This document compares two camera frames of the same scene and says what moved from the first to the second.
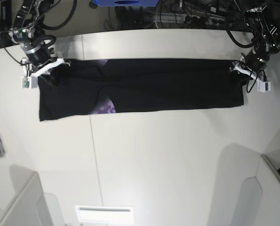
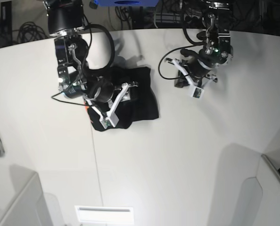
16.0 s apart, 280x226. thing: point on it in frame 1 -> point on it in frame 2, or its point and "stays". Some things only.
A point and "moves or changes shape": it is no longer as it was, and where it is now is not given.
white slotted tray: x=105 y=214 stays
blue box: x=132 y=3 stays
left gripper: x=38 y=57 -> x=103 y=96
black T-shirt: x=93 y=86 moves or changes shape
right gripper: x=253 y=63 -> x=195 y=71
